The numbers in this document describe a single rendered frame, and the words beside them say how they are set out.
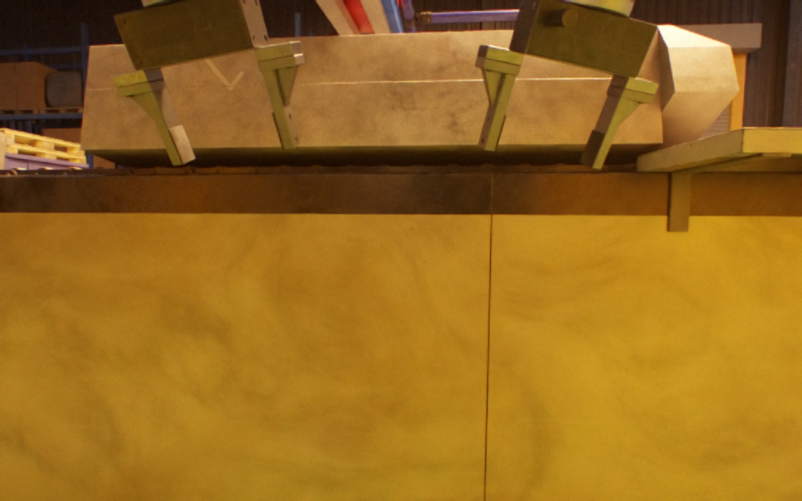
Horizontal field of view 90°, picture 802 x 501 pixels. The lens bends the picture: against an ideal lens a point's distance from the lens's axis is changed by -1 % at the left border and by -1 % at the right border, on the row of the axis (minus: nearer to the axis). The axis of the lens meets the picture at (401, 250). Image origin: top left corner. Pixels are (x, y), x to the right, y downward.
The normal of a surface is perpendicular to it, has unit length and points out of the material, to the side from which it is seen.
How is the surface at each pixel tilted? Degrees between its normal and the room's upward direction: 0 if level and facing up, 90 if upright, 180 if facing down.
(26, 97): 90
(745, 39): 90
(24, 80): 90
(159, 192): 90
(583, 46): 114
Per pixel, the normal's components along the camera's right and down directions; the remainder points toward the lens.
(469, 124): -0.09, -0.09
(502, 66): 0.13, 0.47
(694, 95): -0.05, 0.90
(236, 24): -0.08, 0.47
